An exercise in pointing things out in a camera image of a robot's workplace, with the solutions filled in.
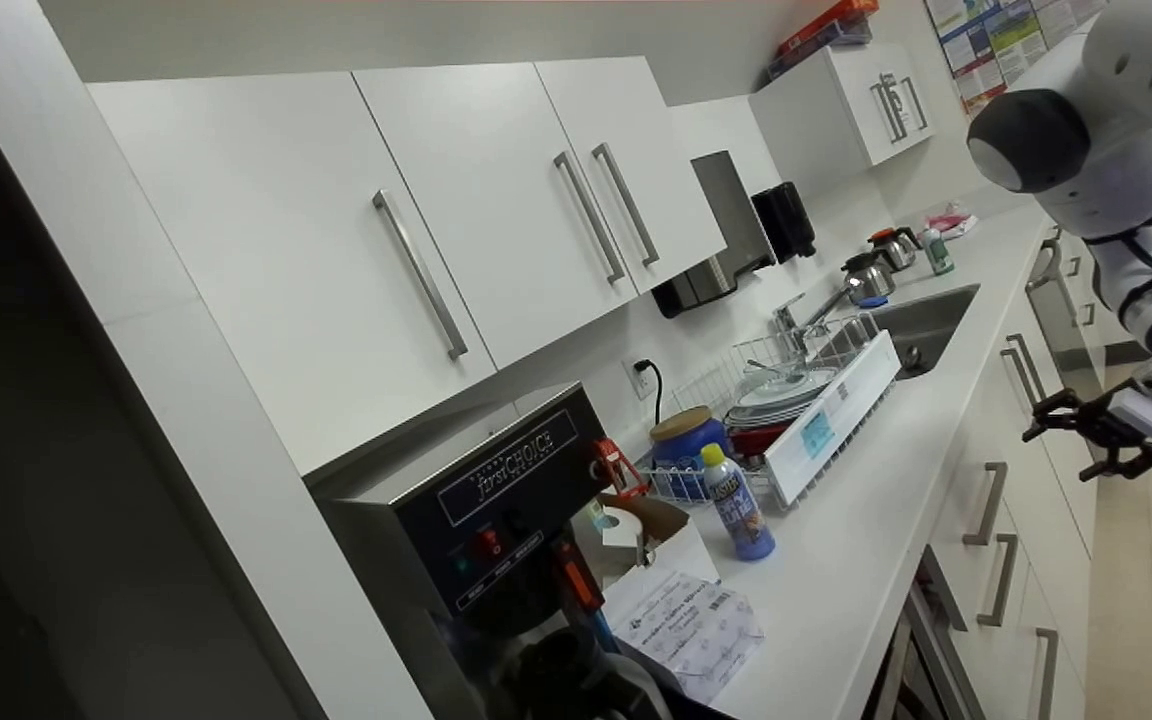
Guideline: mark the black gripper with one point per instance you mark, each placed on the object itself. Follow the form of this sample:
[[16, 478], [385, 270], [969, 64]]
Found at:
[[1127, 433]]

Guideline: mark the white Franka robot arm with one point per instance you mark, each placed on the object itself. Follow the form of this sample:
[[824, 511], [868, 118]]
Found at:
[[1109, 162]]

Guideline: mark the white base cabinet door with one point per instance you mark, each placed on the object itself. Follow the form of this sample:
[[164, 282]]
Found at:
[[1032, 374], [1021, 391]]

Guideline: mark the steel sink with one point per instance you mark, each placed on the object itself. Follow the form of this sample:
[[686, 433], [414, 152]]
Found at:
[[921, 325]]

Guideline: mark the small green soap bottle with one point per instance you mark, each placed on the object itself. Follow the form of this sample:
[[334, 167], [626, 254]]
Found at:
[[941, 254]]

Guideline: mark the red and white pack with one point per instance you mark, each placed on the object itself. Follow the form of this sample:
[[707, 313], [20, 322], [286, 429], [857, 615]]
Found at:
[[953, 225]]

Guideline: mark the dark coffee pot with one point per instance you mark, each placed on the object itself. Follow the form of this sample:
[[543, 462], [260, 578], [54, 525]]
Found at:
[[897, 251]]

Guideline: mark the steel kettle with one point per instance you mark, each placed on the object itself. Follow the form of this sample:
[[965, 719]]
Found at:
[[868, 276]]

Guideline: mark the white plate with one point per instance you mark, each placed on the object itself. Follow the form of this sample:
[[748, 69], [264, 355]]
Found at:
[[782, 391]]

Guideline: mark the chrome faucet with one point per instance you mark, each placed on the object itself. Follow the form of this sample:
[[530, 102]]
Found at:
[[797, 325]]

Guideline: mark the white dish rack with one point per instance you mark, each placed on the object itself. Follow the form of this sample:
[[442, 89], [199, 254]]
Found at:
[[753, 433]]

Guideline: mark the spray bottle with yellow cap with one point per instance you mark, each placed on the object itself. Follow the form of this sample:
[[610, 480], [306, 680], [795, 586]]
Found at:
[[742, 512]]

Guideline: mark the black soap dispenser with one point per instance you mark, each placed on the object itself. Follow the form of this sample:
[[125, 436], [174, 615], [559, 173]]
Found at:
[[787, 222]]

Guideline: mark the blue container with tan lid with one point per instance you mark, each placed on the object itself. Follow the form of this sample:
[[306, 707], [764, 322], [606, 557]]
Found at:
[[688, 454]]

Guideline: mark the metal paper towel dispenser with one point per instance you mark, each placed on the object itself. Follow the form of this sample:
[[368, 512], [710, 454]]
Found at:
[[732, 222]]

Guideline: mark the printed paper sheets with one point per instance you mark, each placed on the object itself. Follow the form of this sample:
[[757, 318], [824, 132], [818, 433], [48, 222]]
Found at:
[[681, 625]]

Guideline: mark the red plastic object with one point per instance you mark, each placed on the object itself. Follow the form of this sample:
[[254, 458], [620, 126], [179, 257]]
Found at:
[[619, 469]]

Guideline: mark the red box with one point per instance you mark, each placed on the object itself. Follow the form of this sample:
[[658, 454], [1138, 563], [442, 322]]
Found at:
[[823, 33]]

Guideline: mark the black coffee machine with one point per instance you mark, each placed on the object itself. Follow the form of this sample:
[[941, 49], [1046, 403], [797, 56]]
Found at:
[[469, 532]]

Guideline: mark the white tall side panel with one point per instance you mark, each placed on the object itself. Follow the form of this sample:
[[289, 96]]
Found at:
[[181, 403]]

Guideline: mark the small white wall cabinet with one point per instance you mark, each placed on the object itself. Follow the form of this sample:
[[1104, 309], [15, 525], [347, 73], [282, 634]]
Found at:
[[823, 126]]

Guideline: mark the wall power outlet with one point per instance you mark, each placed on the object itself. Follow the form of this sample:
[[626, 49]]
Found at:
[[638, 374]]

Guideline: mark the wide white wall cabinet door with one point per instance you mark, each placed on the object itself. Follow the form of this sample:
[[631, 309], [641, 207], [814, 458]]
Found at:
[[269, 254]]

